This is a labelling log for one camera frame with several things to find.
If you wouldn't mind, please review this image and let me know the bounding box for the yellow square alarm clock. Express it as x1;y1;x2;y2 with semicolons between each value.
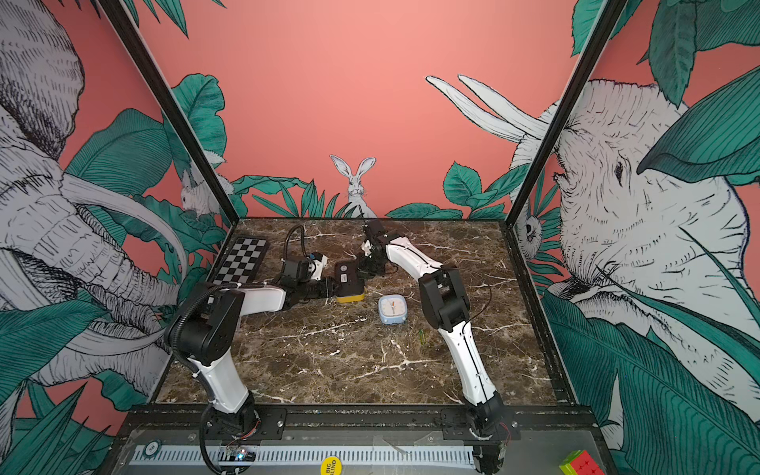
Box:
334;259;365;304

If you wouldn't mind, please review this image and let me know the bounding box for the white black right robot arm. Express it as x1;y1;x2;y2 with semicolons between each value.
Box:
359;219;504;441

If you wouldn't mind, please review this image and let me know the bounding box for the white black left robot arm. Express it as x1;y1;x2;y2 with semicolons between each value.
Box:
164;253;336;439

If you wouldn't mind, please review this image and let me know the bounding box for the light blue small alarm clock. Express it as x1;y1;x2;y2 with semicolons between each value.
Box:
378;294;409;326

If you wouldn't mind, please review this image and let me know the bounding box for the black white chessboard box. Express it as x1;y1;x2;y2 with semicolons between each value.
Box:
211;236;269;285

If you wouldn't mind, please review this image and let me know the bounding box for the yellow round sticker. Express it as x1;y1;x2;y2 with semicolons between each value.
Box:
320;456;344;475

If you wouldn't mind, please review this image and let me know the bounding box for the colourful puzzle cube on ledge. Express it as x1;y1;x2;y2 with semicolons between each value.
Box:
559;450;605;475

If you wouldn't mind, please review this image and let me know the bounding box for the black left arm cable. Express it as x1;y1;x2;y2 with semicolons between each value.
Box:
164;283;239;363

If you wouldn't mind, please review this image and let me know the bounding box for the white perforated rail strip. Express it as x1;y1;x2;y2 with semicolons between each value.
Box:
129;445;475;468

